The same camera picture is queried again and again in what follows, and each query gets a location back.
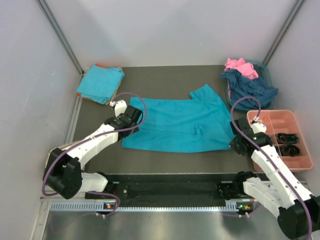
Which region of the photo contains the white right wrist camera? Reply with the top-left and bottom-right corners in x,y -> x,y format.
250,116 -> 267,134

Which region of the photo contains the navy blue t shirt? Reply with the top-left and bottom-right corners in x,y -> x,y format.
220,69 -> 279,109

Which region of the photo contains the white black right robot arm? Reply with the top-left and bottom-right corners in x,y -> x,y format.
229,118 -> 320,240

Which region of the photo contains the aluminium frame rail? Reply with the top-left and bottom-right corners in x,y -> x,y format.
35,0 -> 85,76

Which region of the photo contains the black cable bundle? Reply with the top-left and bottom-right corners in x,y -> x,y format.
276,132 -> 301,144
279,144 -> 301,157

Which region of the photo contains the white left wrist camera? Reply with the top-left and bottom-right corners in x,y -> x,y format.
109,100 -> 127,117

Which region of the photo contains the beige cloth bag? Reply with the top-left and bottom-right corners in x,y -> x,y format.
45,141 -> 79,172

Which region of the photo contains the white slotted cable duct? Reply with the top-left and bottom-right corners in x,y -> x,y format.
50,201 -> 253,213

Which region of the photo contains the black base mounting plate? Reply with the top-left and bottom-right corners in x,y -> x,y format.
84,172 -> 266,207

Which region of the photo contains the pink t shirt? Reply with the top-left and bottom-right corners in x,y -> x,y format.
224,57 -> 259,80

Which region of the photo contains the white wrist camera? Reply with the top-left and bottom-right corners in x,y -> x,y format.
109,100 -> 127,117
250,116 -> 267,134

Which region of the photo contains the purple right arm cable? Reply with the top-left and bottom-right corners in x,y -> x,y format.
229,96 -> 313,240

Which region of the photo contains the teal plastic basket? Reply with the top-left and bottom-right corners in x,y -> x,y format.
224,59 -> 276,113

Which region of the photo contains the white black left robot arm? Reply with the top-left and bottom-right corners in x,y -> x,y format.
42,105 -> 144,200

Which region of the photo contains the pink compartment tray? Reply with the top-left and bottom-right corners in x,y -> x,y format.
259,110 -> 313,172

